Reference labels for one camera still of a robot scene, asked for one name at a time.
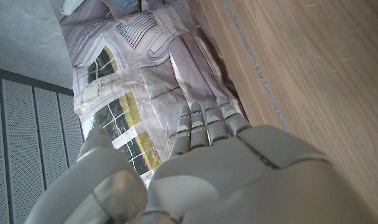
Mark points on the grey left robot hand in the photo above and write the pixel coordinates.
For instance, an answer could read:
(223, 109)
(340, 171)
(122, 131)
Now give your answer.
(226, 180)

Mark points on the printed fabric backdrop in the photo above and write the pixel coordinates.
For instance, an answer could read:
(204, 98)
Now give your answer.
(151, 71)

